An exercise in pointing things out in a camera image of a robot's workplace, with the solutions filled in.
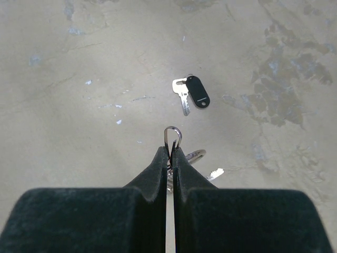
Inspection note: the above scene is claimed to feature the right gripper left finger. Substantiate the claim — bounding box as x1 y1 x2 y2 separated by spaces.
1 147 168 252

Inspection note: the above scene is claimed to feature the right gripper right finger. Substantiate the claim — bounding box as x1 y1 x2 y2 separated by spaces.
172 149 333 252

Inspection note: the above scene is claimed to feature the metal keyring with keys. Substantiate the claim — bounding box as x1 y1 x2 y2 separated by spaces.
164 126 224 194

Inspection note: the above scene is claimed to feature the silver key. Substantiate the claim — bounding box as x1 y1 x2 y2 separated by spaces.
172 77 190 116

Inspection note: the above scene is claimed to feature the black key tag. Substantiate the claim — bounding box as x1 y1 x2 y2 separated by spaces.
186 75 210 109

